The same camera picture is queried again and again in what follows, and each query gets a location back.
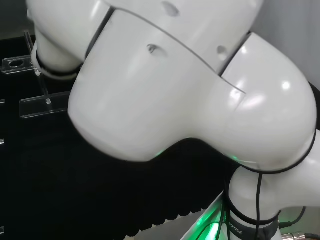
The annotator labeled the clear acrylic funnel stand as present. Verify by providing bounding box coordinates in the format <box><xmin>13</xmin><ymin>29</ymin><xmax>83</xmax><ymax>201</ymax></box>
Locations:
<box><xmin>1</xmin><ymin>29</ymin><xmax>73</xmax><ymax>120</ymax></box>

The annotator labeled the black bench cloth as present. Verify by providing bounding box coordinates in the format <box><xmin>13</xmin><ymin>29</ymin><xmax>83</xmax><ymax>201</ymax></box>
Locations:
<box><xmin>0</xmin><ymin>34</ymin><xmax>320</xmax><ymax>239</ymax></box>

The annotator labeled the black cable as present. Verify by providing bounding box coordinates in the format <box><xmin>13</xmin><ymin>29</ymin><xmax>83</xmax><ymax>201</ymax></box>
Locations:
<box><xmin>278</xmin><ymin>206</ymin><xmax>307</xmax><ymax>229</ymax></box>
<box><xmin>223</xmin><ymin>129</ymin><xmax>318</xmax><ymax>224</ymax></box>

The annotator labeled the metal cable connector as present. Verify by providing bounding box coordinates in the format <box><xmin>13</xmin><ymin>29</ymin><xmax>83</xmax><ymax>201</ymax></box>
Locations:
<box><xmin>280</xmin><ymin>231</ymin><xmax>320</xmax><ymax>240</ymax></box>

